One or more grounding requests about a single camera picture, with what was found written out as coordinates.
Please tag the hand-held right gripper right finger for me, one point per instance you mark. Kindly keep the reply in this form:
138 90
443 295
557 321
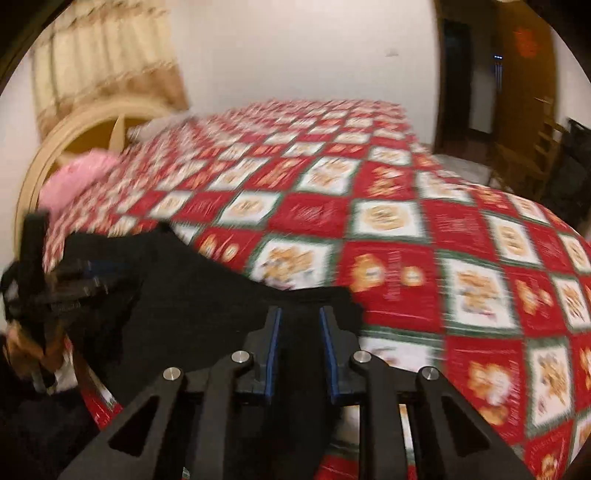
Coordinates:
328 355

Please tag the red door decoration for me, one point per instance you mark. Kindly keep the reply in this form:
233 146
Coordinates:
525 42

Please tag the red printed checkered blanket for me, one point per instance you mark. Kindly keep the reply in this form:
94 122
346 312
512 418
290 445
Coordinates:
415 258

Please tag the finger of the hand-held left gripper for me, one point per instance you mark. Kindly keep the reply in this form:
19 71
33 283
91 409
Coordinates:
92 290
97 267

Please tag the brown wooden door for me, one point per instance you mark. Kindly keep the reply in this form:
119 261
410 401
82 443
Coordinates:
526 92

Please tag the wooden chair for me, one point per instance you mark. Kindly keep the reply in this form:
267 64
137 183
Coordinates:
531 161

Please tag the black pants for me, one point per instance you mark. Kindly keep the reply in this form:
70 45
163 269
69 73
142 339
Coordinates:
194 304

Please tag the beige patterned curtain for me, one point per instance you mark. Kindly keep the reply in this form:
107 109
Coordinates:
106 50

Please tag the person's dark clothing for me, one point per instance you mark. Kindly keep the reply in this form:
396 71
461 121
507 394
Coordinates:
32 438

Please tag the dark wooden door frame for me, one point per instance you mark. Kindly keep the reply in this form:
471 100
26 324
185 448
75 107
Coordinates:
443 92

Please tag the cream wooden headboard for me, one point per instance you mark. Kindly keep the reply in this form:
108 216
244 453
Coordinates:
69 134

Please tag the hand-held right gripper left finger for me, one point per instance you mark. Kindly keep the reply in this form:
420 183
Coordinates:
274 346

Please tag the pink fluffy pillow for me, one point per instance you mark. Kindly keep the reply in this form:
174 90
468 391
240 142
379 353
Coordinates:
78 177

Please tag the person's left hand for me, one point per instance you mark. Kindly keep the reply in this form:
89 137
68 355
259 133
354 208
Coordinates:
18 344

